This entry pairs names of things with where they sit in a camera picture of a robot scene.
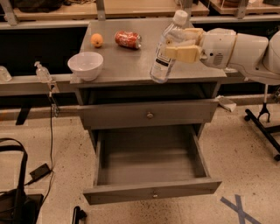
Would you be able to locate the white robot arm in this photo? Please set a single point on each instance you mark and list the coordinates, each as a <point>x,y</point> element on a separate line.
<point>255,57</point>

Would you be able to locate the open grey middle drawer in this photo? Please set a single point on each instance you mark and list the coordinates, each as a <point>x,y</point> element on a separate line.
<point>148,163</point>

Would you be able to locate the small box on floor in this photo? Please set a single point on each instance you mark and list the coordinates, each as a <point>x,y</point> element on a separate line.
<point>226,103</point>

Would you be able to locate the clear pump sanitizer bottle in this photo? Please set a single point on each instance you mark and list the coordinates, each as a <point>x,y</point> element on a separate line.
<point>42,73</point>

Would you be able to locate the clear plastic water bottle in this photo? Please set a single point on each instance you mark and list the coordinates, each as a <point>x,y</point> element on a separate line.
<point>172,35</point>

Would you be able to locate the black power adapter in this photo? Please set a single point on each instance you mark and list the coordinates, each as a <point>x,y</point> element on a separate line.
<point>40,172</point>

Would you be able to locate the grey upper drawer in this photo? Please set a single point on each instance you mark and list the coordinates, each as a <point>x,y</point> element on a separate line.
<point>145,114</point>

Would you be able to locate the black wheeled stand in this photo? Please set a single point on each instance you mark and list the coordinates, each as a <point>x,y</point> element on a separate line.
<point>267,131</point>

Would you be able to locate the black bag with strap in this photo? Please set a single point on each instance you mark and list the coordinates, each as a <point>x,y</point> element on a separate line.
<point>15,206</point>

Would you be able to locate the white bowl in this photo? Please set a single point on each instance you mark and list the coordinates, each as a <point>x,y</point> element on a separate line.
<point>86,65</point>

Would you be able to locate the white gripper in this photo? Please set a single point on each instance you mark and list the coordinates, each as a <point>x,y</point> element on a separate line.
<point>217,47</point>

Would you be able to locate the orange fruit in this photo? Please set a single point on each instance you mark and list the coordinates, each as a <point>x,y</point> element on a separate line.
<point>96,40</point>

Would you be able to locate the black object at bottom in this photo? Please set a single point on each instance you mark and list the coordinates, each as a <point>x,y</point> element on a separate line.
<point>79,216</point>

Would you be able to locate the red soda can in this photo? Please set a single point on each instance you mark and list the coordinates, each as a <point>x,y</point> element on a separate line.
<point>128,39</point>

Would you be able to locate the clear container at left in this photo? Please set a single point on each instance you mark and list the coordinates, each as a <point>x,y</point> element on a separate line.
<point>4,74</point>

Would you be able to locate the grey metal drawer cabinet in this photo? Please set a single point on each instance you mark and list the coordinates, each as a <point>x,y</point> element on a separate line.
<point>125,76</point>

